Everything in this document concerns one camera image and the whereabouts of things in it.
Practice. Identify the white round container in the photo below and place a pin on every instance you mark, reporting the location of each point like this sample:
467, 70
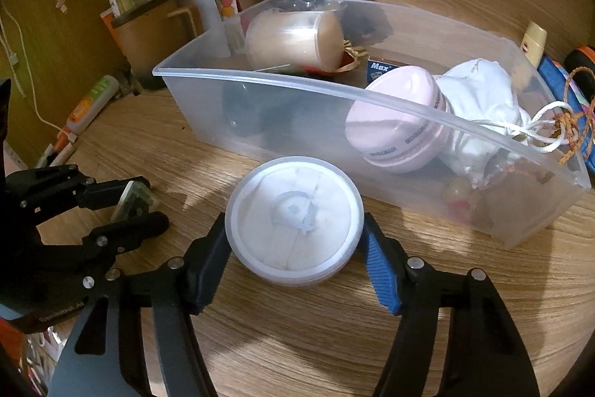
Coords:
293, 220

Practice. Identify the green orange tube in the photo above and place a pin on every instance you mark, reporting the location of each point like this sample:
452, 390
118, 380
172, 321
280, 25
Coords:
90, 104

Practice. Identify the pink round case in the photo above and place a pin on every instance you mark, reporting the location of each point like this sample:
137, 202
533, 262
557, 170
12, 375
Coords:
395, 122

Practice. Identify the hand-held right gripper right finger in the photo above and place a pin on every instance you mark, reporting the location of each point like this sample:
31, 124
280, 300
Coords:
381, 273

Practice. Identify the small clear plastic item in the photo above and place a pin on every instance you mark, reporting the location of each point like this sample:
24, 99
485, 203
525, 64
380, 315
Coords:
137, 201

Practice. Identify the brown mug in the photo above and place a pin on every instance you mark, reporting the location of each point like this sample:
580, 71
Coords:
144, 43

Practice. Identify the blue pencil pouch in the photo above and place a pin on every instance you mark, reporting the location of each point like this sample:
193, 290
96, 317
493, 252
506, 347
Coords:
553, 74

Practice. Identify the white red marker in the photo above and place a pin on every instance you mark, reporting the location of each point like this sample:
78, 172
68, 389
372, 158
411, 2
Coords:
58, 148

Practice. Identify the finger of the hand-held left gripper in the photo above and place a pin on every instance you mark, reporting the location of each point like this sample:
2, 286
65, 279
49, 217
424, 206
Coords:
139, 227
102, 192

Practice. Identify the dark metal clip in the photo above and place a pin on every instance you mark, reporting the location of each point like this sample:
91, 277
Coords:
128, 83

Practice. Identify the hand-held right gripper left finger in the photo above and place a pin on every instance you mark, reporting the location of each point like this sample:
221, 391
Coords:
207, 266

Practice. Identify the blue staple box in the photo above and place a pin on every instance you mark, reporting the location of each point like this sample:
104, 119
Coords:
381, 69

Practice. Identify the clear cup beige contents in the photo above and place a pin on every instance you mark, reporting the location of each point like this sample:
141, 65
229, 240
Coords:
293, 39

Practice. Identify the clear plastic bin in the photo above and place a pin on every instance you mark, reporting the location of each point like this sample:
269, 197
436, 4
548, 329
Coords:
288, 146

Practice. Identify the orange black round device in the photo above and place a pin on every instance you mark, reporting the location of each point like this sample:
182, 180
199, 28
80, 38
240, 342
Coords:
583, 60

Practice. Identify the cream lotion bottle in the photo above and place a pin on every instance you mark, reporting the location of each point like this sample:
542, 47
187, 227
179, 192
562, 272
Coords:
534, 41

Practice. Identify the wooden desktop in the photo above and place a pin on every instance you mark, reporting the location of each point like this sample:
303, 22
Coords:
279, 332

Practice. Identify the orange box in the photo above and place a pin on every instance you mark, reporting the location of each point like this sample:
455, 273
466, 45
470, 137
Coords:
107, 25

